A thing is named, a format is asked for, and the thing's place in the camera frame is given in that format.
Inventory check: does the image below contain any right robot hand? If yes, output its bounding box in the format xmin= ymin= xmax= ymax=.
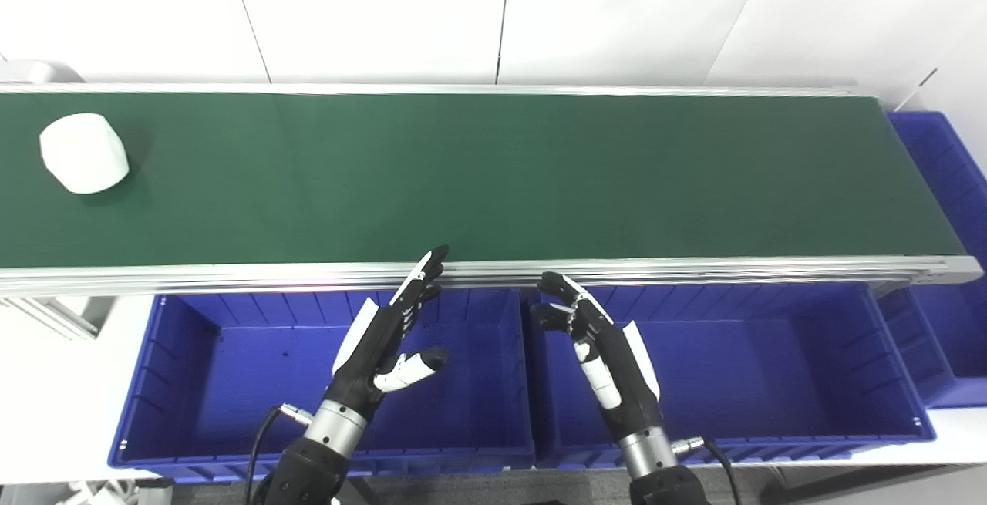
xmin=531 ymin=271 xmax=666 ymax=441

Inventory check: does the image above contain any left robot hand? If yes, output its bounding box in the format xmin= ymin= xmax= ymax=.
xmin=323 ymin=245 xmax=451 ymax=418

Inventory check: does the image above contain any white plastic cylindrical part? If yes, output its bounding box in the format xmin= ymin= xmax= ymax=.
xmin=39 ymin=113 xmax=130 ymax=195

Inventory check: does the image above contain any blue plastic bin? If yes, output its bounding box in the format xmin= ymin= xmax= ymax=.
xmin=878 ymin=109 xmax=987 ymax=410
xmin=108 ymin=288 xmax=537 ymax=484
xmin=523 ymin=281 xmax=938 ymax=470

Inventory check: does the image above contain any green conveyor belt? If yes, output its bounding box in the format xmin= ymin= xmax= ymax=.
xmin=0 ymin=82 xmax=985 ymax=298
xmin=0 ymin=92 xmax=969 ymax=269

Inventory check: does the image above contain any aluminium conveyor leg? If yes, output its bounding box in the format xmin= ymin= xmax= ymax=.
xmin=0 ymin=295 xmax=118 ymax=341

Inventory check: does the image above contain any grey conveyor motor housing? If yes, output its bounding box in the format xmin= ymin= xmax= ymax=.
xmin=0 ymin=59 xmax=86 ymax=86

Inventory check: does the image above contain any clear crate of white parts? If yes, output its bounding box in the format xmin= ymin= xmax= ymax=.
xmin=46 ymin=477 xmax=175 ymax=505

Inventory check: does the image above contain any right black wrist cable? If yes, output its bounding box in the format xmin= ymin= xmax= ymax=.
xmin=672 ymin=436 xmax=743 ymax=505

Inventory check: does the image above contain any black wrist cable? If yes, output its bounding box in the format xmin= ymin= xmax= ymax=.
xmin=672 ymin=436 xmax=743 ymax=505
xmin=244 ymin=404 xmax=314 ymax=505

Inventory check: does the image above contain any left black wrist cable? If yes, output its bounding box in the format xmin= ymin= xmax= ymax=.
xmin=244 ymin=404 xmax=314 ymax=505

